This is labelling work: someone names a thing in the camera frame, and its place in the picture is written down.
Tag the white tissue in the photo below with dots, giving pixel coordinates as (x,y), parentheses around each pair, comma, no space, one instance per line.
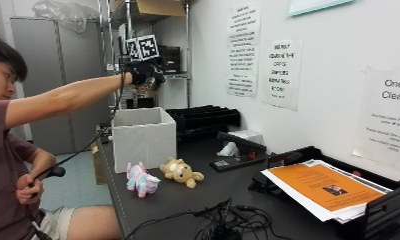
(229,150)

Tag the large-print wall notice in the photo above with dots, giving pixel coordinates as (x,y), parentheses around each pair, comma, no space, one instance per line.
(386,116)

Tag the the person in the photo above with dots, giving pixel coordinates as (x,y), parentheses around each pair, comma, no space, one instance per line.
(4,133)

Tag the white fabric storage box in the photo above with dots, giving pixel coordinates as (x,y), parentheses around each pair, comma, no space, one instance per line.
(141,140)

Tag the pastel unicorn plush toy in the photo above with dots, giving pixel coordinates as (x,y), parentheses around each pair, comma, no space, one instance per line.
(140,181)

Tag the white marker cube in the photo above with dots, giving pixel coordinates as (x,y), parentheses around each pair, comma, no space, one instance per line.
(142,47)

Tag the black appliance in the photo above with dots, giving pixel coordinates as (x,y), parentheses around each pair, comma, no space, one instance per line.
(170,59)

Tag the teal-edged wall board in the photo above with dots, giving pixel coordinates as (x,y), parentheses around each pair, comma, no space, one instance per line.
(317,6)

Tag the paper stack with orange sheet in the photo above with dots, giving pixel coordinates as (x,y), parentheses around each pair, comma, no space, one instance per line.
(323,190)

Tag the black tissue box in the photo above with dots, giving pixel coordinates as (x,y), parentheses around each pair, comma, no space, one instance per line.
(241,145)

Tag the tall narrow wall notice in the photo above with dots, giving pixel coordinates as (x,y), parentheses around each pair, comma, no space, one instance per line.
(242,50)

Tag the clear plastic bag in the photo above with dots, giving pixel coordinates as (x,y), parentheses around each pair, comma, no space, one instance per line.
(64,13)

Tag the grey metal cabinet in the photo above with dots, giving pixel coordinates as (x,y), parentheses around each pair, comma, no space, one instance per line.
(61,83)

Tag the brown spotted plush toy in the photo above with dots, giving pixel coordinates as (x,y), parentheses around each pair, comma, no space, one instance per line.
(142,90)

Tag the black file sorter rack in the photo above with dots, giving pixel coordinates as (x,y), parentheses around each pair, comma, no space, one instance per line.
(204,120)

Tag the cardboard box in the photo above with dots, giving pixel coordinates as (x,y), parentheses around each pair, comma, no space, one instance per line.
(150,7)

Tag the wide short wall notice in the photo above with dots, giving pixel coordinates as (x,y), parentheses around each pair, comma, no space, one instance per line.
(281,74)

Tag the small black device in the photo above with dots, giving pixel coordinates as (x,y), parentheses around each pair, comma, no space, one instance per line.
(221,164)

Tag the black paper tray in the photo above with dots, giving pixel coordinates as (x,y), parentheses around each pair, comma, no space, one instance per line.
(377,213)

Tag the tan teddy bear plush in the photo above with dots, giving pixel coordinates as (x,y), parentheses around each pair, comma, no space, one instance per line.
(181,171)

